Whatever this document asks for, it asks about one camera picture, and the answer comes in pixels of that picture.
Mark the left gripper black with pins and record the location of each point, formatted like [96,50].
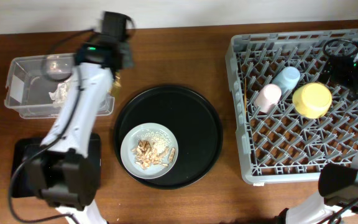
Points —
[129,50]

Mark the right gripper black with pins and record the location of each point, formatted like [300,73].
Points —
[338,67]

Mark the yellow plastic bowl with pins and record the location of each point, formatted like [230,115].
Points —
[312,100]

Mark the gold foil wrapper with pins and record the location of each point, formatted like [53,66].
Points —
[116,86]

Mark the blue plastic cup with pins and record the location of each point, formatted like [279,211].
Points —
[287,79]

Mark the white tissue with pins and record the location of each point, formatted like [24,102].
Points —
[61,93]

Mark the pink plastic cup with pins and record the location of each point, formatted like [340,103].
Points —
[268,97]

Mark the wooden chopstick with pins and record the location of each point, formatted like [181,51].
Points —
[245,95]

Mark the food scraps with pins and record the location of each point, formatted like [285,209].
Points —
[154,149]

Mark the grey plate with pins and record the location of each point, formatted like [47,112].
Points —
[130,141]

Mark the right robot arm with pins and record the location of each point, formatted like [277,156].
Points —
[337,185]

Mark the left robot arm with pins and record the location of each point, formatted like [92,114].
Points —
[61,173]

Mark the grey dishwasher rack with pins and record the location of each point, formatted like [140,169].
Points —
[281,145]

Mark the clear plastic storage bin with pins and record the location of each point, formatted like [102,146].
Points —
[28,92]

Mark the round black serving tray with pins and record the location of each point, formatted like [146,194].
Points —
[190,117]

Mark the black rectangular tray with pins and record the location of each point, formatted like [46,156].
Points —
[25,148]

